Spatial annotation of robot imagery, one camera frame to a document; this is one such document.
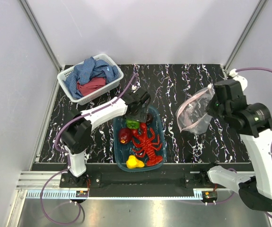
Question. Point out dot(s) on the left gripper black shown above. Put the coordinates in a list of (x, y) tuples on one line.
[(141, 117)]

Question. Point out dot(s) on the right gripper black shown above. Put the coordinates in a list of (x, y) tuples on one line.
[(210, 110)]

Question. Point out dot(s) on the dark fake plum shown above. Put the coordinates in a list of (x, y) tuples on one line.
[(149, 119)]

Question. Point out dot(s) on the green fake vegetable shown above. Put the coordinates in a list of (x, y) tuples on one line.
[(132, 124)]

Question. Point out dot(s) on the clear zip top bag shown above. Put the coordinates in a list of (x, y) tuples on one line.
[(191, 115)]

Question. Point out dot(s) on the red fake apple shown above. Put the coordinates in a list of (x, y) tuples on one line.
[(125, 135)]

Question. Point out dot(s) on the red fake lobster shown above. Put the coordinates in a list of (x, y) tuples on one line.
[(147, 146)]

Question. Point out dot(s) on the yellow fake fruit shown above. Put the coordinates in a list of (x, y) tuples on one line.
[(133, 162)]

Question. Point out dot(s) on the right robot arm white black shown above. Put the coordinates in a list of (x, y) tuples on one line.
[(254, 125)]

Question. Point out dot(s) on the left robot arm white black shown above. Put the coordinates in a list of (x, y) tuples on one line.
[(76, 132)]

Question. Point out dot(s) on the blue plastic container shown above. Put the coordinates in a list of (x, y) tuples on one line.
[(123, 151)]

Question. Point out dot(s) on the red cloth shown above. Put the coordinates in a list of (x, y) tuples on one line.
[(90, 87)]

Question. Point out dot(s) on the blue patterned cloth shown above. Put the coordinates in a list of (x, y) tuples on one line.
[(89, 69)]

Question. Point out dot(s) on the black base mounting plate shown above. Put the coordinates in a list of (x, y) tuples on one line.
[(100, 179)]

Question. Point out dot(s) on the white plastic basket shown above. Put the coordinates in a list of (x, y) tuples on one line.
[(61, 77)]

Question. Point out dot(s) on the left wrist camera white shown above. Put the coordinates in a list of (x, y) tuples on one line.
[(134, 88)]

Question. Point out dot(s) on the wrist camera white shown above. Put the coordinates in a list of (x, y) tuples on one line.
[(134, 88), (242, 80)]

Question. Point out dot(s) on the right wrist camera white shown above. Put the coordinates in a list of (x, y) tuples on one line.
[(242, 80)]

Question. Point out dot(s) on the aluminium frame rail front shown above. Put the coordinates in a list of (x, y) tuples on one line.
[(37, 179)]

